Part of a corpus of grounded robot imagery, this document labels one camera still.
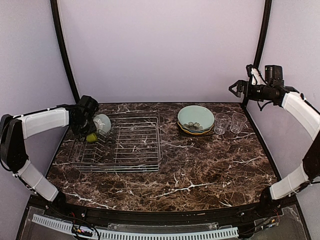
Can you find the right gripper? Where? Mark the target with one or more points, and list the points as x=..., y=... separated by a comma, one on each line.
x=246, y=88

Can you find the light teal checkered bowl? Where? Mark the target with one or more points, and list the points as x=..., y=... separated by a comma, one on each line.
x=102, y=123

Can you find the left black frame post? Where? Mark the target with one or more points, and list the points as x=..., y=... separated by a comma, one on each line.
x=63, y=49

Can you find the black square floral plate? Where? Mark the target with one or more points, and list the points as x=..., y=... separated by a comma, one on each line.
x=182, y=134

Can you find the blue polka dot plate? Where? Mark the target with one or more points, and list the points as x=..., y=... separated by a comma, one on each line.
x=196, y=130

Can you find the pale green plate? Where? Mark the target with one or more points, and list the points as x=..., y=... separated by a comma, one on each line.
x=196, y=117

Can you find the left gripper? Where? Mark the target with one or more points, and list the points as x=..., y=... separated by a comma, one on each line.
x=83, y=128

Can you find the yellow polka dot plate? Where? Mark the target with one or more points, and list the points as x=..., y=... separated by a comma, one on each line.
x=194, y=133

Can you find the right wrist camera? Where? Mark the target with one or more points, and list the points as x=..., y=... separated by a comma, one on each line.
x=255, y=77

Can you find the metal wire dish rack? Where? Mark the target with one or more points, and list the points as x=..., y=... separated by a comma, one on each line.
x=133, y=144

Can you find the black frame post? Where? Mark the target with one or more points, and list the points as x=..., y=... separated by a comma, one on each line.
x=63, y=49
x=263, y=33

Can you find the white slotted cable duct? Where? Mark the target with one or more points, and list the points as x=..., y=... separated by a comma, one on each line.
x=138, y=232

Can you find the right black frame post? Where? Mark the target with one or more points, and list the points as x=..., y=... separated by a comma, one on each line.
x=263, y=33

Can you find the lime green bowl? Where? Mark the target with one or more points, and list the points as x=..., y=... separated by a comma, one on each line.
x=91, y=138

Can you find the clear ribbed glass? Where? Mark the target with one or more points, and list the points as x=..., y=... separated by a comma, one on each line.
x=221, y=123

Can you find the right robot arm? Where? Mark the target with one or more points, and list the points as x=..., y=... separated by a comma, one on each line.
x=270, y=87

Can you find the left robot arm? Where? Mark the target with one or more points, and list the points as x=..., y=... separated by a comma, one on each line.
x=16, y=130

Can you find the clear faceted glass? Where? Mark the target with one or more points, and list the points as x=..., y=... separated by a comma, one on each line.
x=237, y=122

